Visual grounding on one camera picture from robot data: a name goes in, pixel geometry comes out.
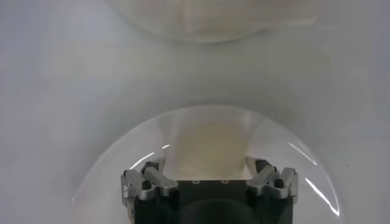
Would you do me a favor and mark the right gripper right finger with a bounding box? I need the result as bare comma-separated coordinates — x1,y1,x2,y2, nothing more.
245,156,299,205

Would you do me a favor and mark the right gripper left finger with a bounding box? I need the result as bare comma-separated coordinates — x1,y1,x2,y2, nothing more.
121,156,180,214

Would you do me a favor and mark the white steamed baozi bun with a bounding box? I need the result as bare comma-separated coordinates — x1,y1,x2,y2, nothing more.
172,120,254,181

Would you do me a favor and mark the white round plate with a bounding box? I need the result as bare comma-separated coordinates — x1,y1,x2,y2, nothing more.
70,105,347,224

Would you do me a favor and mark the cream electric cooker base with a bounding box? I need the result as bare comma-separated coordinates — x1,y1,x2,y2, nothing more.
105,0,324,43

